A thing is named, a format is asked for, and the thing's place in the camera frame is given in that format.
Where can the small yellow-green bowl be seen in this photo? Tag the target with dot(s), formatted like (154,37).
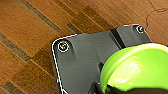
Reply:
(140,66)

